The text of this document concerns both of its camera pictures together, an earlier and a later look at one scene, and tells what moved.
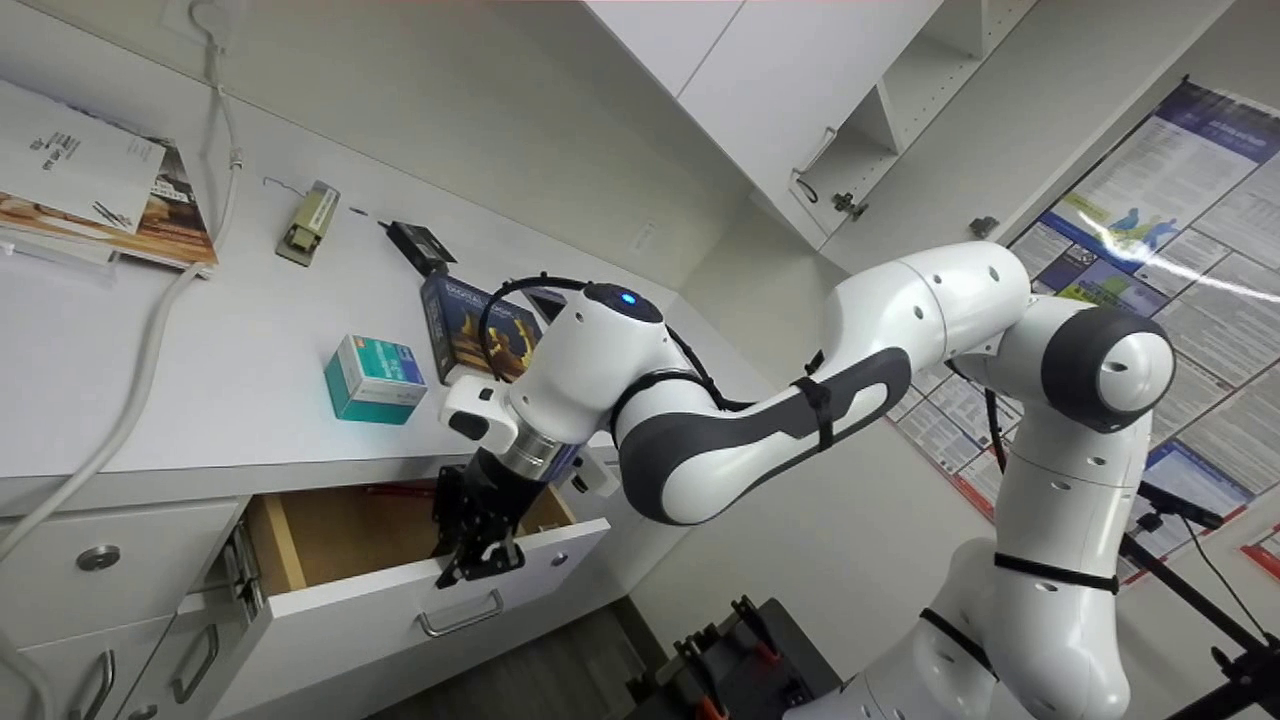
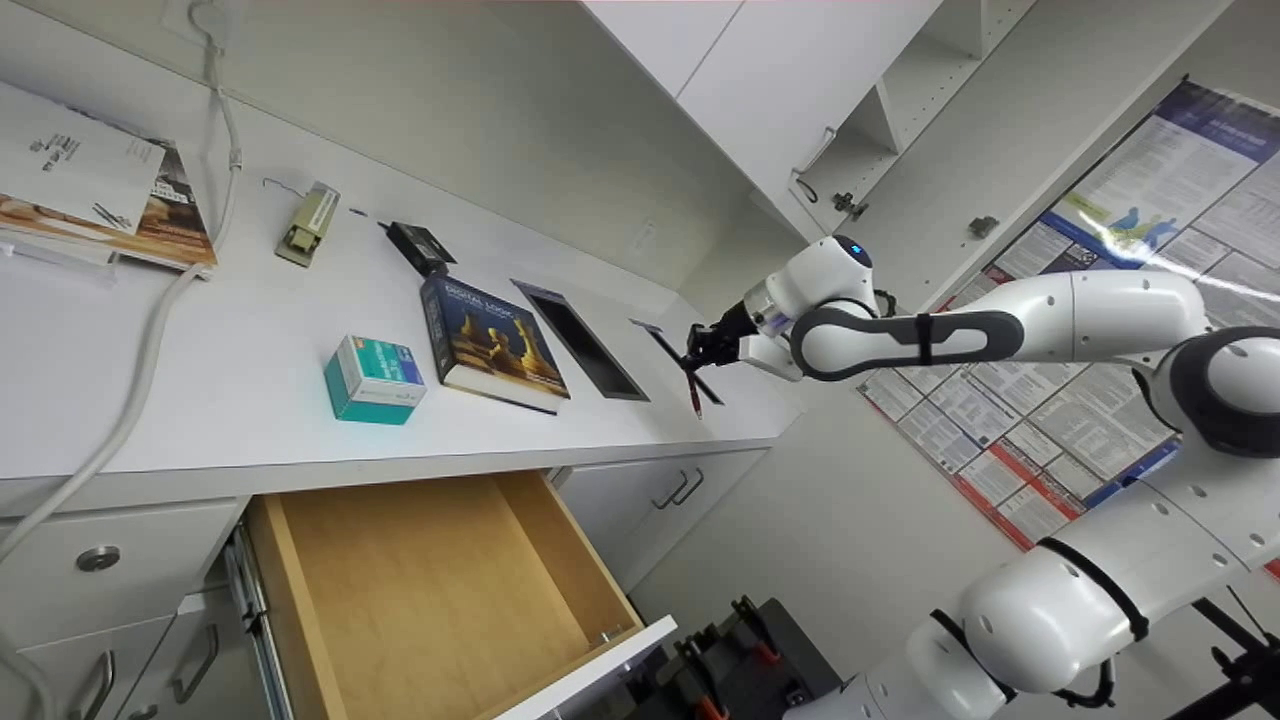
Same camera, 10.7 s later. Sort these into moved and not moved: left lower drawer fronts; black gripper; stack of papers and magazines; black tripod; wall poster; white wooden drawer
Moved: white wooden drawer; black gripper
Not moved: black tripod; left lower drawer fronts; stack of papers and magazines; wall poster
